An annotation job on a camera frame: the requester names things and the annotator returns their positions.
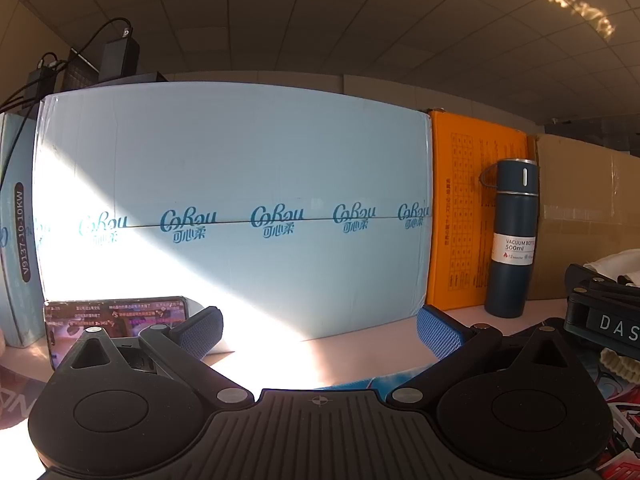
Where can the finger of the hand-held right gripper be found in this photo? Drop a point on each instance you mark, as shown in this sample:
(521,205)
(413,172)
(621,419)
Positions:
(580,275)

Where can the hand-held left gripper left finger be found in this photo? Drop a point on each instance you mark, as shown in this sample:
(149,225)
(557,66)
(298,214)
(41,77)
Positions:
(202,332)

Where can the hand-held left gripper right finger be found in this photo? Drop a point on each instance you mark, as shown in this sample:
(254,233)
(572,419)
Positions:
(440,332)

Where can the white cloth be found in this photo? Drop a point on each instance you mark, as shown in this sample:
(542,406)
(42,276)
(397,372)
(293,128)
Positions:
(617,262)

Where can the dark blue vacuum bottle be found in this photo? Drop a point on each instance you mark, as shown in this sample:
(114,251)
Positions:
(510,290)

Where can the orange cardboard box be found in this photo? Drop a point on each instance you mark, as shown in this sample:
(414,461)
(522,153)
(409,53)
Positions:
(460,260)

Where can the black smartphone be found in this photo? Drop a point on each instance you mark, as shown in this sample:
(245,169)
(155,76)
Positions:
(120,317)

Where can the brown cardboard box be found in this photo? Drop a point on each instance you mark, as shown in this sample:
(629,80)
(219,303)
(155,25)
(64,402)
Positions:
(580,185)

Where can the large light blue carton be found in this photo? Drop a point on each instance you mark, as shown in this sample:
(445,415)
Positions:
(225,160)

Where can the light blue carton with label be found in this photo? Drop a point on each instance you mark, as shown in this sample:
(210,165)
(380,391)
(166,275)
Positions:
(15,210)

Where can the black power adapter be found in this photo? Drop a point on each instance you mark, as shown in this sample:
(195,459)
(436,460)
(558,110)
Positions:
(41,77)
(120,57)

